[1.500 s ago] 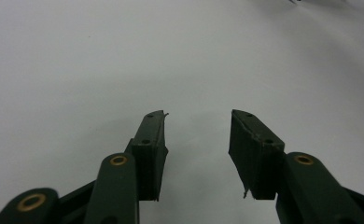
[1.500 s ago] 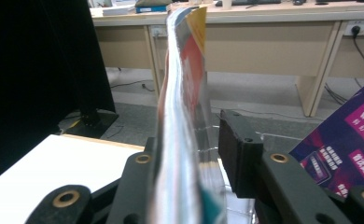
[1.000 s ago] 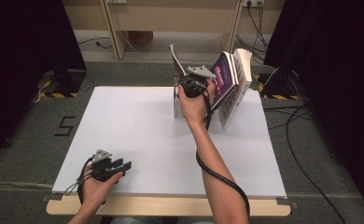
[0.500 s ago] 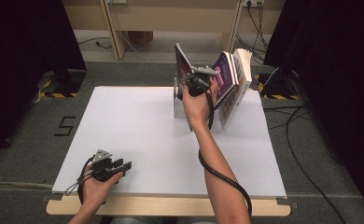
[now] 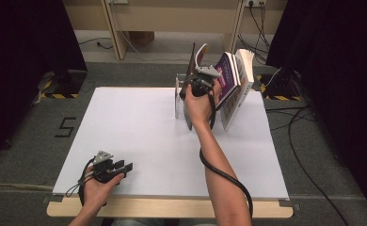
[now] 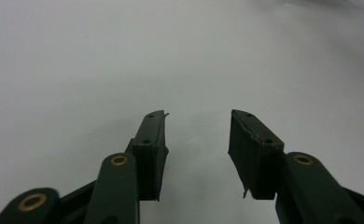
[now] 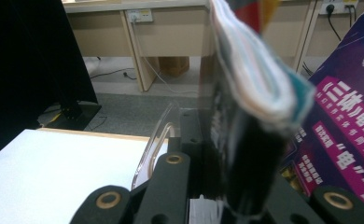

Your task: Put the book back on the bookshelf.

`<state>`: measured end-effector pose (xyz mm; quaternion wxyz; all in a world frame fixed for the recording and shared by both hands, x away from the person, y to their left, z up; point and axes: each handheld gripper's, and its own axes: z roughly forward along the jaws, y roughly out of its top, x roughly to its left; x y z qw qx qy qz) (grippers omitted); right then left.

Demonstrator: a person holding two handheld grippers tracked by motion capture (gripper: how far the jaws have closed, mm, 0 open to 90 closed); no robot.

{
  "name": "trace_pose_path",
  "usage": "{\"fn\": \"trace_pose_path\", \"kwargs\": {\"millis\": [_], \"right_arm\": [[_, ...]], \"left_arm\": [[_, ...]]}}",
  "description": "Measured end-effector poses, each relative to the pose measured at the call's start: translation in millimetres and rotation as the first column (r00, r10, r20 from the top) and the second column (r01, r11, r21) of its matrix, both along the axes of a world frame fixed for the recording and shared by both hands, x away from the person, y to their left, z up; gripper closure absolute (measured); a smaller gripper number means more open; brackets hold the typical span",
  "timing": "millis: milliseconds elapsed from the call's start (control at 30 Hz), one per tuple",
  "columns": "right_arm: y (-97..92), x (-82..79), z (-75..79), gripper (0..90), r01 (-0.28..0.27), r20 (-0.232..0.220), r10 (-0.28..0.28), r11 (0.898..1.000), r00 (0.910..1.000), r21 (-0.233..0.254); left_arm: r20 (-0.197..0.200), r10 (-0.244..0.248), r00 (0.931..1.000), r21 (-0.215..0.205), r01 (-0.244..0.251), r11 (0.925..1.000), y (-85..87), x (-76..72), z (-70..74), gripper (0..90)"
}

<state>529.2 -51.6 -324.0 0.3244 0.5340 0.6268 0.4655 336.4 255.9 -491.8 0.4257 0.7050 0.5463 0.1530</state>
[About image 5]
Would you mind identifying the person's left hand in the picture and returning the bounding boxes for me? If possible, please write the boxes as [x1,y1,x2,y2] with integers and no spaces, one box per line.
[81,166,125,208]

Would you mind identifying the thin grey cord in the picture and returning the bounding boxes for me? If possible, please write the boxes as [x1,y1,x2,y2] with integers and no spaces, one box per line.
[65,177,93,198]

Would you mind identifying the wooden desk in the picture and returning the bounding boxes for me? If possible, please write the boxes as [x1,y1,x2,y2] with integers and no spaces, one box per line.
[62,0,288,61]

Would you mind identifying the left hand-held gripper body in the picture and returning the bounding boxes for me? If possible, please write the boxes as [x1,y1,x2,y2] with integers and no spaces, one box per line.
[91,150,120,185]

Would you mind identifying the black floor cable with plug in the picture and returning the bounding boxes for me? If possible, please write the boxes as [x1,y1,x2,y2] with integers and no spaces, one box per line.
[77,37,114,50]

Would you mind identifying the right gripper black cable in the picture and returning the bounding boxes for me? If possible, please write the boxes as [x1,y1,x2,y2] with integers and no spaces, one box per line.
[199,90,255,219]

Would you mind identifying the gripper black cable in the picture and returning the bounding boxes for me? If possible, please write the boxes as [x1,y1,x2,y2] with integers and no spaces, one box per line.
[77,157,95,206]
[199,90,255,219]

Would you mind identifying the cardboard box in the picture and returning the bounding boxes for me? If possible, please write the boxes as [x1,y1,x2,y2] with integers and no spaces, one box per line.
[128,30,156,48]

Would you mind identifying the person's right hand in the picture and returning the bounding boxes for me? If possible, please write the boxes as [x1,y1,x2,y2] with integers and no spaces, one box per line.
[183,78,223,126]

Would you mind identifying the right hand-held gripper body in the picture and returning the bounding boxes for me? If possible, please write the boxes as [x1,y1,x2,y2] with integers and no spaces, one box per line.
[190,64,222,98]

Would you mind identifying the black curtain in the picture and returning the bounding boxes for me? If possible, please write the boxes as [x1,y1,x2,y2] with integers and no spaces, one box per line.
[0,0,88,168]
[265,0,367,215]

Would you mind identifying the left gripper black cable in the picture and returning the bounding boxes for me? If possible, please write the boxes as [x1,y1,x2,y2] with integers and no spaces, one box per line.
[77,157,95,206]

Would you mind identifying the white cable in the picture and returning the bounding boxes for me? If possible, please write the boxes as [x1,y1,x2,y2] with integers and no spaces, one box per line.
[119,31,218,64]

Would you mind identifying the black stand base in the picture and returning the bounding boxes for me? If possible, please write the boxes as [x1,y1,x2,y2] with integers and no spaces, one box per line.
[39,69,88,100]
[256,70,303,102]

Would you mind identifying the white power socket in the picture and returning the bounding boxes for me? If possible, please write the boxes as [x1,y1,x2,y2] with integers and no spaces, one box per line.
[246,0,267,8]

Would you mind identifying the long black floor cable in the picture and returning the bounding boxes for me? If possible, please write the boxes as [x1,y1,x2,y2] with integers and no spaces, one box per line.
[287,106,350,226]

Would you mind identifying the books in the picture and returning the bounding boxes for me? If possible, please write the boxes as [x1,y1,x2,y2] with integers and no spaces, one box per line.
[219,48,255,131]

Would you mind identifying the dark brown and red magazine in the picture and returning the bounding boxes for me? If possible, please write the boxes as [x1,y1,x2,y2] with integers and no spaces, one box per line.
[180,41,211,131]

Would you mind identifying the black cable bundle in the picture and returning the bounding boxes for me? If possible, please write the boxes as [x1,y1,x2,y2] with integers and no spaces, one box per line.
[237,2,272,64]

